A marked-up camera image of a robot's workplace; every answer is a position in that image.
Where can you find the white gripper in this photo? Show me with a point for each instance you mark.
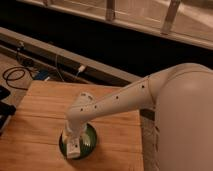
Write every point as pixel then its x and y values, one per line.
pixel 74 131

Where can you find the white plastic bottle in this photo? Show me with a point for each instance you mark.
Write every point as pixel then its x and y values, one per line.
pixel 73 148

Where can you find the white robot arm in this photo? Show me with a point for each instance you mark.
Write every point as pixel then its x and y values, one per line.
pixel 182 98

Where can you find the green ceramic bowl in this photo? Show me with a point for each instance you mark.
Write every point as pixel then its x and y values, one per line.
pixel 84 150

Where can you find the blue object on floor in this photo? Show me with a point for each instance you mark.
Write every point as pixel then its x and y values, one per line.
pixel 41 75

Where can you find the black equipment at left edge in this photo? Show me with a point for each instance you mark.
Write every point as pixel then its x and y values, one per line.
pixel 6 110

